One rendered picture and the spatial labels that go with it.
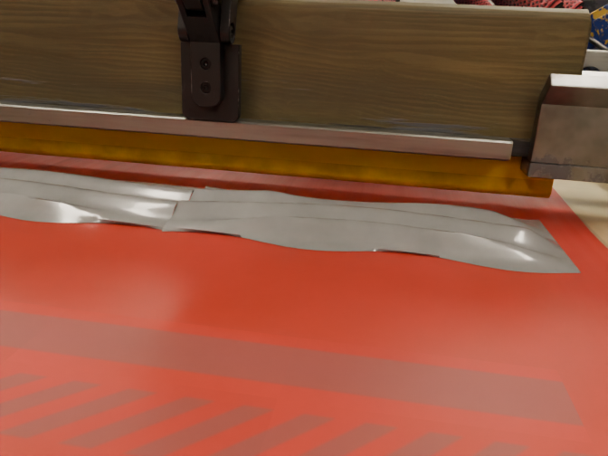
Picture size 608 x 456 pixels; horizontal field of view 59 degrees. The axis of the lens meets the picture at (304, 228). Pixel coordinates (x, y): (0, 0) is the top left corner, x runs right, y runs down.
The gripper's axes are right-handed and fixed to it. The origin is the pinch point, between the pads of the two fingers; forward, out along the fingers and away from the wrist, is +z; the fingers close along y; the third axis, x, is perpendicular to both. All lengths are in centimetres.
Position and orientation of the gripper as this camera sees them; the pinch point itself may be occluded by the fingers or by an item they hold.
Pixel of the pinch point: (225, 80)
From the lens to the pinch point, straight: 33.2
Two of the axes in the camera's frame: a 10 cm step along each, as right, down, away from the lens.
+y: -1.6, 3.2, -9.3
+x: 9.9, 1.0, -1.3
